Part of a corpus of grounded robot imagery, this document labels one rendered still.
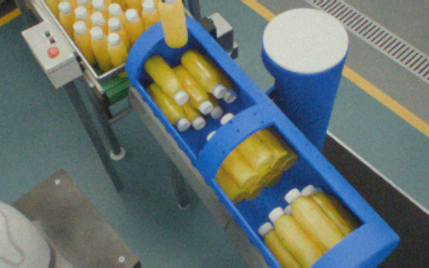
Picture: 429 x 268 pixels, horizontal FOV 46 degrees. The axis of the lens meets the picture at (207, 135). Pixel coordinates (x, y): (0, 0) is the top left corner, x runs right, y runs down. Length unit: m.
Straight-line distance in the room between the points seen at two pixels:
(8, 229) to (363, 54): 2.39
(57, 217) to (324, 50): 0.97
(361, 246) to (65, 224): 0.74
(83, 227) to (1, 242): 0.30
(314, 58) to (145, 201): 1.26
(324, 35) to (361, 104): 1.18
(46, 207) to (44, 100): 1.69
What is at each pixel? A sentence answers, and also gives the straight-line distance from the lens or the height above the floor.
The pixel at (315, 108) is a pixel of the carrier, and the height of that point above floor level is 0.82.
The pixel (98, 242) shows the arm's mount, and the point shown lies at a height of 1.10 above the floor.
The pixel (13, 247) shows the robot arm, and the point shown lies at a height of 1.32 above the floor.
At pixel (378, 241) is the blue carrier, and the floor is 1.22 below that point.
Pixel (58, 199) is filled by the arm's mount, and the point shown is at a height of 1.10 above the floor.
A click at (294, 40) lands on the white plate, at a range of 1.73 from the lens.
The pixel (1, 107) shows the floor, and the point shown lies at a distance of 3.14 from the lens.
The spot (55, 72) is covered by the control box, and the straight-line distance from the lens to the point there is 1.70.
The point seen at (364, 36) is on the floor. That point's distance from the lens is 3.19.
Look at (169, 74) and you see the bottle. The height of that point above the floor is 1.13.
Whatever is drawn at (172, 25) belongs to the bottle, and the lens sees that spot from 1.37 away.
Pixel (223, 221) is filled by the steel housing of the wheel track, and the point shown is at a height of 0.87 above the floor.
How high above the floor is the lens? 2.32
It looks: 59 degrees down
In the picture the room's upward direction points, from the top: 7 degrees counter-clockwise
